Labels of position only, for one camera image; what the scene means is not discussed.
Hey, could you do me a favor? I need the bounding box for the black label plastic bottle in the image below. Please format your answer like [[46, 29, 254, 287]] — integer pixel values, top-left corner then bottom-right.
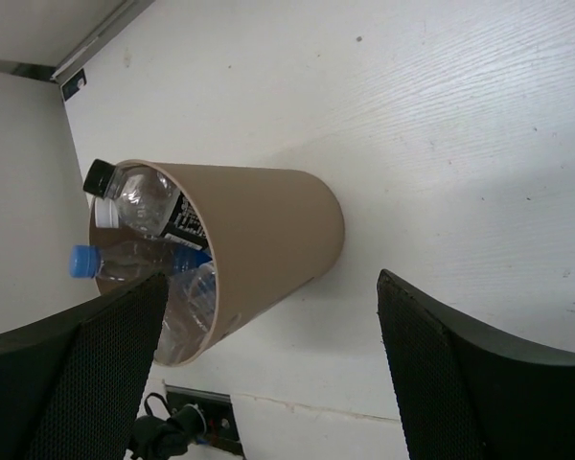
[[83, 159, 209, 251]]

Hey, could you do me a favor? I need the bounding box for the brown cylindrical waste bin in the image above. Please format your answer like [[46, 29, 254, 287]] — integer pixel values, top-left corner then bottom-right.
[[86, 158, 345, 369]]

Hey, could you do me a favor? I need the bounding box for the clear unlabelled plastic bottle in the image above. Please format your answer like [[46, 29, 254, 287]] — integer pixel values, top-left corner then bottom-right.
[[154, 262, 217, 366]]

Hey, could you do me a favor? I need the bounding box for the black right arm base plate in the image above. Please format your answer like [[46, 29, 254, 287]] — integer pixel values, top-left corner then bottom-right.
[[166, 385, 244, 458]]

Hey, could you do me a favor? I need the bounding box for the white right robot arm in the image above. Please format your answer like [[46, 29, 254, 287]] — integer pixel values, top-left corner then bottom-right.
[[0, 270, 575, 459]]

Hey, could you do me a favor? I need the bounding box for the blue label water bottle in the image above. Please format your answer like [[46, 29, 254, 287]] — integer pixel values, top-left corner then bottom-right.
[[69, 240, 212, 283]]

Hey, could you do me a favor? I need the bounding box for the orange blue label bottle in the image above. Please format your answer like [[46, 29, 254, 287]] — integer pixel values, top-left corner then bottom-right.
[[94, 197, 120, 229]]

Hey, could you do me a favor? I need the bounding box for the aluminium left table rail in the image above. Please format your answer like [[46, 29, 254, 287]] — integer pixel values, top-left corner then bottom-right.
[[0, 0, 152, 101]]

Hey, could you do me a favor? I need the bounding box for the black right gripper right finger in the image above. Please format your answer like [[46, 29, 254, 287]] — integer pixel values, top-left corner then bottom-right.
[[377, 269, 575, 459]]

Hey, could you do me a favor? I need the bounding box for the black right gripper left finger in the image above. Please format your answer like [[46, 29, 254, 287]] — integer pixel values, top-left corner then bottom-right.
[[0, 274, 169, 459]]

